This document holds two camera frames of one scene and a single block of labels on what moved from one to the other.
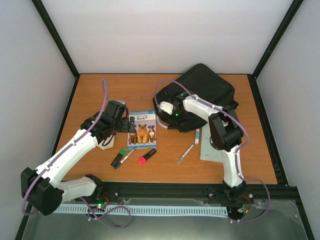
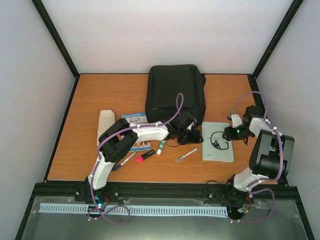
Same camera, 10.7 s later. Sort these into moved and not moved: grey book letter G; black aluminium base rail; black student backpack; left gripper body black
Moved: black student backpack; left gripper body black
Not moved: grey book letter G; black aluminium base rail
